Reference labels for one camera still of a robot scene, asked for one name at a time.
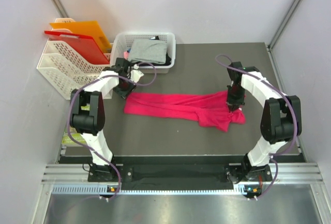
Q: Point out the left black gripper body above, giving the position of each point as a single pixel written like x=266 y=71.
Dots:
x=124 y=89

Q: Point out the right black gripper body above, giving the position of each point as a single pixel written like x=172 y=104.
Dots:
x=236 y=96

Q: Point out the pink t shirt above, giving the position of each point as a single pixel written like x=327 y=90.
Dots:
x=208 y=110

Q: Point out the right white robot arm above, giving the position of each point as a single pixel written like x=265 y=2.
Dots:
x=281 y=116

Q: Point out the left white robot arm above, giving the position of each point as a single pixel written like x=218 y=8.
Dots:
x=87 y=115

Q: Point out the white laundry basket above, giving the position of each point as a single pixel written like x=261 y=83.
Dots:
x=123 y=42

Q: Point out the grey t shirt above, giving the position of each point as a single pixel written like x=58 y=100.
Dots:
x=147 y=52

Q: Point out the red folder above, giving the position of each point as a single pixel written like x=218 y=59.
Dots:
x=83 y=44

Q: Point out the white file organizer rack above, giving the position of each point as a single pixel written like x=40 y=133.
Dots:
x=63 y=67

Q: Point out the orange folder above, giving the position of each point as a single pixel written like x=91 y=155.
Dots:
x=88 y=28

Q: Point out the green treehouse book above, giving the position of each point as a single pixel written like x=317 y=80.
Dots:
x=67 y=141

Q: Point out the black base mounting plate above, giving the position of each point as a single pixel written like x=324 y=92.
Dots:
x=205 y=172

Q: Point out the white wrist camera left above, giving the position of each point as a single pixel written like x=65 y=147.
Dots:
x=135 y=73

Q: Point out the aluminium frame rail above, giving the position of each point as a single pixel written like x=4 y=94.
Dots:
x=73 y=180

